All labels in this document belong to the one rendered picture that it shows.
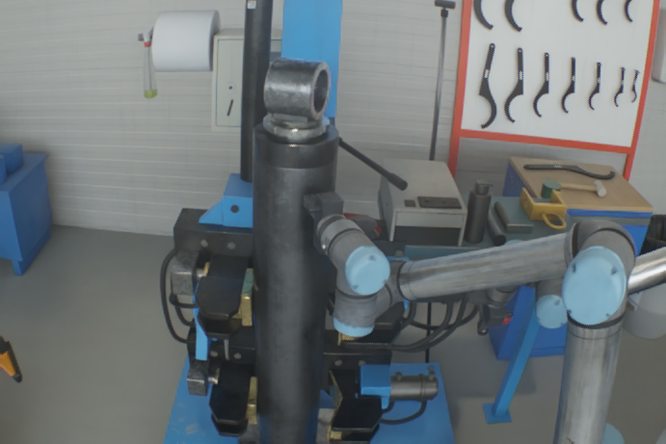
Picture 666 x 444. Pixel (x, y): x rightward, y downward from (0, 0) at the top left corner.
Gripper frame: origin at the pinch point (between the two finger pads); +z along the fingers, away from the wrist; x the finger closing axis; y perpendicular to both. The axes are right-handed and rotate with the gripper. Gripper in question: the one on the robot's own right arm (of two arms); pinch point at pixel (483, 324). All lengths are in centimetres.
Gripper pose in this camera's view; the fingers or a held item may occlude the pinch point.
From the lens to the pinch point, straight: 170.9
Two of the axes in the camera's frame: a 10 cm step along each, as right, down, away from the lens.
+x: 0.3, -6.9, 7.2
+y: 10.0, 0.5, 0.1
